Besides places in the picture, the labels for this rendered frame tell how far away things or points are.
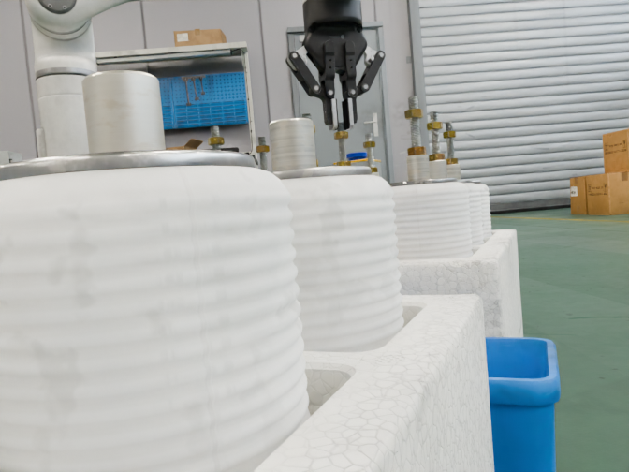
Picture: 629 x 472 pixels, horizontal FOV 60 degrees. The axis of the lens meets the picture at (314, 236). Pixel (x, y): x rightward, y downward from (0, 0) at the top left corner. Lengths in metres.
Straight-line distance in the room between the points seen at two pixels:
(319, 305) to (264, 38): 5.90
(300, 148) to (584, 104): 6.46
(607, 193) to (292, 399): 4.32
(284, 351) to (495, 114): 6.14
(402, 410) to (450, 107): 5.98
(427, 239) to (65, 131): 0.61
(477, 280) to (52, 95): 0.70
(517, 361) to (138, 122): 0.37
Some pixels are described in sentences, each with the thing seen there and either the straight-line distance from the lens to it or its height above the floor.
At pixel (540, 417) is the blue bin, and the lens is 0.39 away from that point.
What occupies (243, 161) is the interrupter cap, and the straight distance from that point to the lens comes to 0.16.
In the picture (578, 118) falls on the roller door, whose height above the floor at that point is 0.94.
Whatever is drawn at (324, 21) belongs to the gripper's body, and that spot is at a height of 0.46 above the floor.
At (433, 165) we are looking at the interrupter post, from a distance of 0.68.
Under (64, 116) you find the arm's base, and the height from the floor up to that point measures 0.41.
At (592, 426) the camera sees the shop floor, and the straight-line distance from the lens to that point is 0.63.
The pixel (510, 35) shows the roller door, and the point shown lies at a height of 1.86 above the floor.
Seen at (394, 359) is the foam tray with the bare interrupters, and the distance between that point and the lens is 0.21.
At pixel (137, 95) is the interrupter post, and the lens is 0.17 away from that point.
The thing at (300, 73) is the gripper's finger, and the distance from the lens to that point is 0.71.
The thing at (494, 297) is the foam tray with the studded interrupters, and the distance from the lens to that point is 0.50.
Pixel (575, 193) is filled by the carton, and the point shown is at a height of 0.17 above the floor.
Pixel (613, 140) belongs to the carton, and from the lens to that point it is 4.66.
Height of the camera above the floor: 0.24
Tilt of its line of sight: 3 degrees down
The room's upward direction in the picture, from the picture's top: 5 degrees counter-clockwise
